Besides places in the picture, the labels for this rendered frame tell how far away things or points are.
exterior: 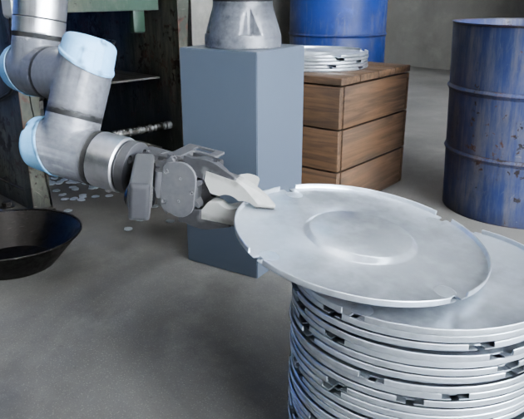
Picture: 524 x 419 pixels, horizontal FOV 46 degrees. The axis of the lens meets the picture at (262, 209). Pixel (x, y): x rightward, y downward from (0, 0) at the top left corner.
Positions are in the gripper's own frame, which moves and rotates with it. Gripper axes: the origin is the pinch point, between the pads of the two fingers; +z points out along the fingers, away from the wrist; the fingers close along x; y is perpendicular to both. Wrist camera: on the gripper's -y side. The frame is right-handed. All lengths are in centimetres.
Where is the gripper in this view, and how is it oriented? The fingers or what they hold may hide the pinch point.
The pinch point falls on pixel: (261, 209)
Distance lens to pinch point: 74.8
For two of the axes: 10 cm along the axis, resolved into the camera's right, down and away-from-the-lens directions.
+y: 3.6, -3.1, 8.8
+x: -1.3, 9.2, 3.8
